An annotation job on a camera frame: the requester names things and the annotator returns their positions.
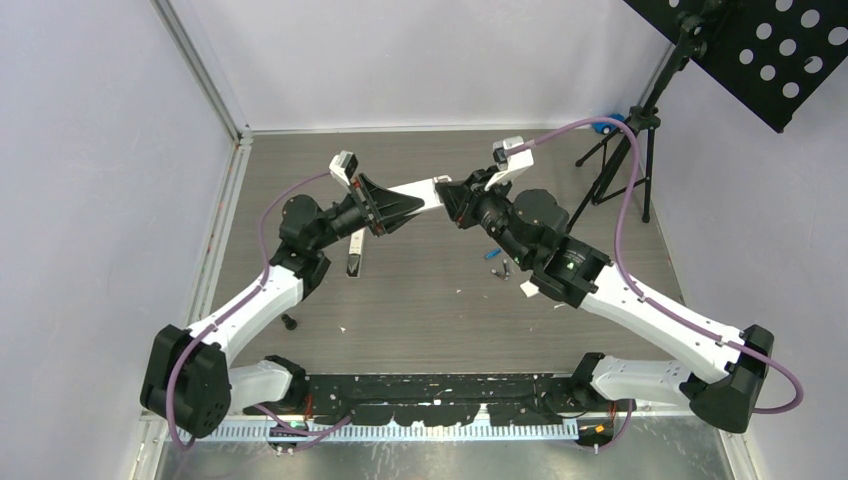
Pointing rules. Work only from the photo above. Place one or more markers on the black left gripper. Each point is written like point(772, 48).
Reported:
point(384, 205)

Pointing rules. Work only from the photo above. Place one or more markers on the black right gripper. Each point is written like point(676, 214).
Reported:
point(462, 198)

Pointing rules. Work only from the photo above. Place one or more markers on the white remote control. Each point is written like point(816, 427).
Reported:
point(424, 190)

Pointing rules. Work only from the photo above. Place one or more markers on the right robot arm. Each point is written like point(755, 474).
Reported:
point(717, 371)

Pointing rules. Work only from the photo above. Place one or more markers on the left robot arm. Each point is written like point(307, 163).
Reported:
point(190, 381)

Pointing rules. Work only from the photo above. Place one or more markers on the white rectangular box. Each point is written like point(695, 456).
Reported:
point(355, 254)

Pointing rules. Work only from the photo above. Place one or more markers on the white battery cover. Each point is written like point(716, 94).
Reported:
point(529, 289)

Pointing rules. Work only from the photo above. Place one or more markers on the small black knob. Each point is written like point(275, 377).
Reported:
point(289, 322)

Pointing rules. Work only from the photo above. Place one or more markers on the blue toy car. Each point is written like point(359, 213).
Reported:
point(605, 128)

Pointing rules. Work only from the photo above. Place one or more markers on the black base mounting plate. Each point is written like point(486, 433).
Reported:
point(524, 399)

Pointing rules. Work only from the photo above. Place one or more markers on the black tripod stand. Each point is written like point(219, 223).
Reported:
point(643, 117)

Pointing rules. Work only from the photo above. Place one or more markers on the black perforated music stand tray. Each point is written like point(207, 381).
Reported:
point(770, 55)

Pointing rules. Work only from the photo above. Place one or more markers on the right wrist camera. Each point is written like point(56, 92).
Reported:
point(512, 158)

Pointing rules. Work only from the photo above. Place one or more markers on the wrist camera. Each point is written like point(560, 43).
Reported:
point(342, 168)
point(512, 158)

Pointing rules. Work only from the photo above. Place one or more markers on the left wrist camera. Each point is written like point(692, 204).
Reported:
point(342, 168)

